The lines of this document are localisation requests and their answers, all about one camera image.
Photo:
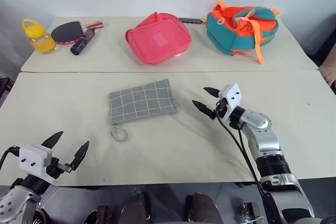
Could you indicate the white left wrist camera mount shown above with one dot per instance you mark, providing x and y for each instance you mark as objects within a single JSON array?
[{"x": 32, "y": 157}]

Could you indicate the yellow lidded juice bottle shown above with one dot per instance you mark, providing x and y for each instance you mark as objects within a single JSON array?
[{"x": 39, "y": 39}]

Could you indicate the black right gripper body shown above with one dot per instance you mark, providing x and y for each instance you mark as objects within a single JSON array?
[{"x": 222, "y": 108}]

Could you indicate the dark grey usb hub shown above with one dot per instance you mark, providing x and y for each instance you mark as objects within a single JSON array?
[{"x": 190, "y": 20}]

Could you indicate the grey checked pouch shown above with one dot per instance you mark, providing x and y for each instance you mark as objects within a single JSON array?
[{"x": 141, "y": 100}]

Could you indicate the black table tennis paddle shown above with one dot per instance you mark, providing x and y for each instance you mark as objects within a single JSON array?
[{"x": 65, "y": 32}]

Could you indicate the teal orange backpack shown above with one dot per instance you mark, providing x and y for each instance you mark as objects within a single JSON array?
[{"x": 231, "y": 35}]

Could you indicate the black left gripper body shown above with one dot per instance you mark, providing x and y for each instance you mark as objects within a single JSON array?
[{"x": 54, "y": 169}]

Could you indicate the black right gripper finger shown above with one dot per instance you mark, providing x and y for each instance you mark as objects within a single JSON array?
[
  {"x": 213, "y": 92},
  {"x": 204, "y": 108}
]

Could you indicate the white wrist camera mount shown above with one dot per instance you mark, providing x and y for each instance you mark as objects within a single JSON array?
[
  {"x": 232, "y": 95},
  {"x": 32, "y": 157}
]

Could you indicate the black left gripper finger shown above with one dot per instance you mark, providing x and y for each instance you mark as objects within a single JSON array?
[
  {"x": 80, "y": 155},
  {"x": 53, "y": 139}
]

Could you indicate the black cylinder bottle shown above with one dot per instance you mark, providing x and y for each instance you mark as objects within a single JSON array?
[{"x": 83, "y": 41}]

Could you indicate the pink fabric pouch bag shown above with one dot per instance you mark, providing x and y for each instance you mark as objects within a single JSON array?
[{"x": 157, "y": 41}]

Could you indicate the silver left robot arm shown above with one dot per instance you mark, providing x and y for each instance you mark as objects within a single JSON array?
[{"x": 18, "y": 203}]

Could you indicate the dark blurry object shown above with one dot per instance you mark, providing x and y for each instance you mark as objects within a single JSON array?
[{"x": 4, "y": 89}]

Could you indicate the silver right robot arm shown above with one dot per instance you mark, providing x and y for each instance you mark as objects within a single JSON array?
[{"x": 263, "y": 132}]

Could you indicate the dark rounded shape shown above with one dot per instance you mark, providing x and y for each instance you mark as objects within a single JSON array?
[
  {"x": 203, "y": 209},
  {"x": 136, "y": 209}
]

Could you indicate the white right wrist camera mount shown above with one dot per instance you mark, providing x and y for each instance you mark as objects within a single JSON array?
[{"x": 232, "y": 95}]

